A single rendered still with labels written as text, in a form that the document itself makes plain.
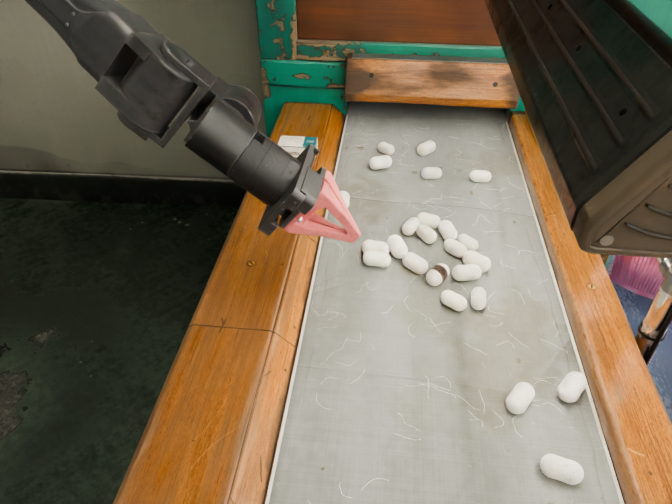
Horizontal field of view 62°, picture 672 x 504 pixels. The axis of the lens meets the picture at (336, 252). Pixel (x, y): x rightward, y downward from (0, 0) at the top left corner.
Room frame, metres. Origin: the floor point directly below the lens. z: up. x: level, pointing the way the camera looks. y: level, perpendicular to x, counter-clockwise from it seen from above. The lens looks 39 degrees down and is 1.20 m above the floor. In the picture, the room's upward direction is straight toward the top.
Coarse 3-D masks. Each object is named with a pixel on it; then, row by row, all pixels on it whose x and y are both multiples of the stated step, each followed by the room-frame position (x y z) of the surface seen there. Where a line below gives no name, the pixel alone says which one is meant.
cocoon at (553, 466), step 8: (544, 456) 0.27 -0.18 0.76; (552, 456) 0.26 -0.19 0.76; (544, 464) 0.26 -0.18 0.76; (552, 464) 0.26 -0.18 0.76; (560, 464) 0.26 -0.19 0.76; (568, 464) 0.26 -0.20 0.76; (576, 464) 0.26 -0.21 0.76; (544, 472) 0.25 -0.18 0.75; (552, 472) 0.25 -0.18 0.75; (560, 472) 0.25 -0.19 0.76; (568, 472) 0.25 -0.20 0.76; (576, 472) 0.25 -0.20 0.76; (560, 480) 0.25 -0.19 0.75; (568, 480) 0.25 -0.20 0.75; (576, 480) 0.24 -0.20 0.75
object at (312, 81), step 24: (264, 72) 1.00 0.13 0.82; (288, 72) 1.00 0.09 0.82; (312, 72) 0.99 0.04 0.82; (336, 72) 0.99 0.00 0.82; (264, 96) 1.00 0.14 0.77; (288, 96) 1.00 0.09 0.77; (312, 96) 0.99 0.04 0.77; (336, 96) 0.99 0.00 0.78; (480, 120) 0.96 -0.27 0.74; (504, 120) 0.96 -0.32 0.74
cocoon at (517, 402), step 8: (520, 384) 0.34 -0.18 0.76; (528, 384) 0.34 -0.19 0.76; (512, 392) 0.33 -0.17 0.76; (520, 392) 0.33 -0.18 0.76; (528, 392) 0.33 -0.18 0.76; (512, 400) 0.32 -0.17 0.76; (520, 400) 0.32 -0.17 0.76; (528, 400) 0.32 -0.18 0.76; (512, 408) 0.32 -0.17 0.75; (520, 408) 0.32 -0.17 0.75
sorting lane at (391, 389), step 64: (384, 128) 0.93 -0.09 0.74; (448, 128) 0.93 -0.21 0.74; (384, 192) 0.71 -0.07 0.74; (448, 192) 0.71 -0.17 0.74; (512, 192) 0.71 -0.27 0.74; (320, 256) 0.56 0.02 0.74; (448, 256) 0.56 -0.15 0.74; (512, 256) 0.56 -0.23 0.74; (320, 320) 0.44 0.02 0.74; (384, 320) 0.44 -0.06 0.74; (448, 320) 0.44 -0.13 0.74; (512, 320) 0.44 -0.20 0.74; (320, 384) 0.35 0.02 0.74; (384, 384) 0.35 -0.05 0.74; (448, 384) 0.35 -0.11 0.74; (512, 384) 0.35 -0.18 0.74; (320, 448) 0.28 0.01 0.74; (384, 448) 0.28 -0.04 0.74; (448, 448) 0.28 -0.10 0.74; (512, 448) 0.28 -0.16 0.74; (576, 448) 0.28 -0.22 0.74
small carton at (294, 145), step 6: (282, 138) 0.80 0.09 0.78; (288, 138) 0.80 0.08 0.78; (294, 138) 0.80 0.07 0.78; (300, 138) 0.80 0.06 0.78; (306, 138) 0.80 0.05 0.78; (312, 138) 0.80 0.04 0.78; (282, 144) 0.78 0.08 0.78; (288, 144) 0.78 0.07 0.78; (294, 144) 0.78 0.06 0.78; (300, 144) 0.78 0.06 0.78; (306, 144) 0.78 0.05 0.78; (312, 144) 0.78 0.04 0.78; (288, 150) 0.78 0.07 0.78; (294, 150) 0.78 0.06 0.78; (300, 150) 0.77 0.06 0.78; (294, 156) 0.78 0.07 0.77
